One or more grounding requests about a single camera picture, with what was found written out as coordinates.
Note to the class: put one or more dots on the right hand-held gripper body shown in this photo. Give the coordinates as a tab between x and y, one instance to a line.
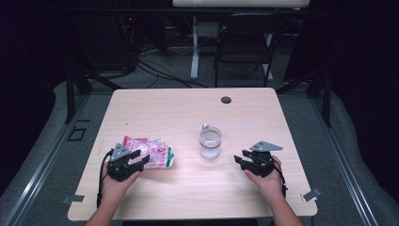
262	163

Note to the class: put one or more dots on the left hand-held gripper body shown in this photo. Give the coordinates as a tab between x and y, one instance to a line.
120	166

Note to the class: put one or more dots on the pink plastic snack bag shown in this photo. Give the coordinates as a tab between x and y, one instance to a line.
158	153

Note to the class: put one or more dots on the clear glass jar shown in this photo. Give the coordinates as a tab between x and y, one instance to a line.
209	152
205	126

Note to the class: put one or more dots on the person's right hand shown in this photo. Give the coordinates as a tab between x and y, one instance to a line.
271	185

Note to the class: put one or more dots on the person's left hand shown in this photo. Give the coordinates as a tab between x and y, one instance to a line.
114	190

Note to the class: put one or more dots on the grey round table grommet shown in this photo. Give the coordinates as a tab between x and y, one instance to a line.
226	100

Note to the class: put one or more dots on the grey and white tape strip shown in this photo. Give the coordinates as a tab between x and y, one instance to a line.
311	194

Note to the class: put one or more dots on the black metal stand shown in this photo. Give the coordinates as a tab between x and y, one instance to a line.
70	94
327	97

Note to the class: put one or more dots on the white desk leg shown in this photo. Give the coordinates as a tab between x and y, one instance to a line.
195	56

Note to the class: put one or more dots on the dark equipment with red light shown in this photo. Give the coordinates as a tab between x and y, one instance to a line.
130	20

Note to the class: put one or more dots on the aluminium floor rail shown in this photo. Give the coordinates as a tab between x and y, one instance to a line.
40	172
345	169

